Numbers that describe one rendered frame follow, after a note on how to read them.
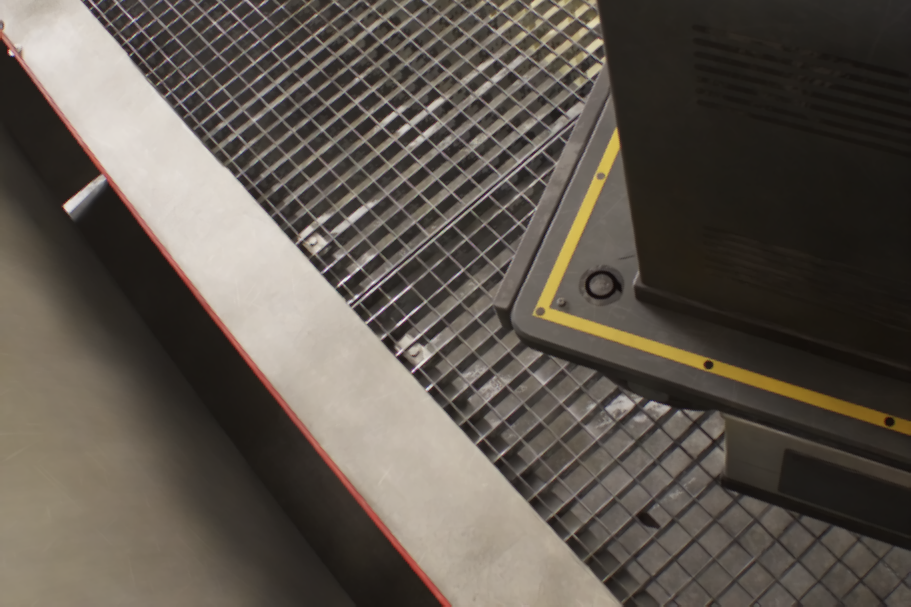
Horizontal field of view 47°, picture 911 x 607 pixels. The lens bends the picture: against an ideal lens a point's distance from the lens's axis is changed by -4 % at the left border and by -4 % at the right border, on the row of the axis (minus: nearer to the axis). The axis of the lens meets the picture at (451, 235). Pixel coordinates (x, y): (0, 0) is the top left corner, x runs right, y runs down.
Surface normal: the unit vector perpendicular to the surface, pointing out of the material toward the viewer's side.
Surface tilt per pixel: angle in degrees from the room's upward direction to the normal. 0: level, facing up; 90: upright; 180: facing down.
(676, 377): 0
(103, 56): 0
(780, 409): 0
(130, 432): 70
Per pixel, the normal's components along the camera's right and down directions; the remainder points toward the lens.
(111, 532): 0.57, -0.79
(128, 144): -0.22, -0.49
